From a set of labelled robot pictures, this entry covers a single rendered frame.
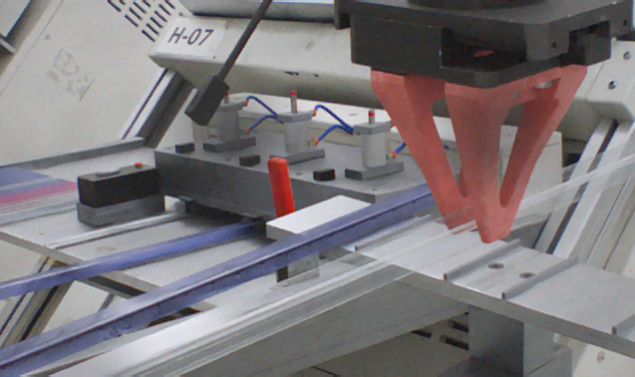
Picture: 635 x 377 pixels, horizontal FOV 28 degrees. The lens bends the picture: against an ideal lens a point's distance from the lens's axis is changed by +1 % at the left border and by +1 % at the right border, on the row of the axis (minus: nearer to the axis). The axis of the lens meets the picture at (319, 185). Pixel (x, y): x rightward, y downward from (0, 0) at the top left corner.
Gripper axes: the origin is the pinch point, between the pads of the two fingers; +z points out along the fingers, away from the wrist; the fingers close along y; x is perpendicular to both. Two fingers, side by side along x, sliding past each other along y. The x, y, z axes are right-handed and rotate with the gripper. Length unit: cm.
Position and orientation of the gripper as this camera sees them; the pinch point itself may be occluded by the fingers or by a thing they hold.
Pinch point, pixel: (478, 216)
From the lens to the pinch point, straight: 53.2
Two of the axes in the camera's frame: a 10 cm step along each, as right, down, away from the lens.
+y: -7.1, -2.0, 6.8
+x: -7.0, 2.5, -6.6
